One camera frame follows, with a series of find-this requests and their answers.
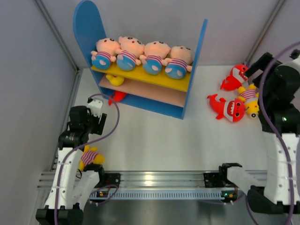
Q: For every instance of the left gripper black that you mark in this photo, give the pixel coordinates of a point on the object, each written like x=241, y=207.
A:
x=98, y=129

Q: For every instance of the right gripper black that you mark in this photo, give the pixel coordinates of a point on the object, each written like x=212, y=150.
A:
x=260, y=64

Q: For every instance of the red shark plush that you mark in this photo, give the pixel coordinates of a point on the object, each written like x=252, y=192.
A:
x=233, y=110
x=117, y=96
x=235, y=79

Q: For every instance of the yellow frog plush striped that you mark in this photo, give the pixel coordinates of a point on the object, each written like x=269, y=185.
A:
x=249, y=97

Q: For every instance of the boy doll black hair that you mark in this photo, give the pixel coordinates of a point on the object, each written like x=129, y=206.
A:
x=129, y=52

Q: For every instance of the boy doll striped shirt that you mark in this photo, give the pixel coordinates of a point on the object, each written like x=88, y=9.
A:
x=154, y=56

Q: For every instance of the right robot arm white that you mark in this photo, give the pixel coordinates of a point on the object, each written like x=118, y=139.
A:
x=280, y=121

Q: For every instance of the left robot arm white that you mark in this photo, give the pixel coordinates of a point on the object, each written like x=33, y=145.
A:
x=72, y=185

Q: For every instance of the red shark plush under shelf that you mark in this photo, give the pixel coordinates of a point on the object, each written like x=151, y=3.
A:
x=117, y=96

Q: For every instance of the yellow duck plush on shelf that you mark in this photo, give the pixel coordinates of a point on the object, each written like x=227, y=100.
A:
x=114, y=79

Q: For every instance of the boy doll far left shelf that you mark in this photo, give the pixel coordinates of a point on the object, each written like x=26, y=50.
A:
x=105, y=53

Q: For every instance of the boy doll shelf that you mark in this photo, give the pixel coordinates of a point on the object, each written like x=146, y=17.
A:
x=105, y=53
x=179, y=63

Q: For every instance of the blue wooden toy shelf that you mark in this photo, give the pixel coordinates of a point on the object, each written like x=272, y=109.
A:
x=162, y=93

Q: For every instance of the boy doll far right shelf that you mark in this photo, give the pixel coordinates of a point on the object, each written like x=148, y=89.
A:
x=179, y=63

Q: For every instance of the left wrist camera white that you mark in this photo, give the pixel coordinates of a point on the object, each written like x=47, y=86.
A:
x=95, y=105

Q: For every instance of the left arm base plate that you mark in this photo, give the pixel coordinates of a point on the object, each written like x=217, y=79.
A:
x=110, y=179

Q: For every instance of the aluminium rail frame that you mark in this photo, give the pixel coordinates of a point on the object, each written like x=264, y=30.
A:
x=176, y=185

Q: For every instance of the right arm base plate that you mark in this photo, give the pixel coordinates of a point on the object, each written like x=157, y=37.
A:
x=216, y=180

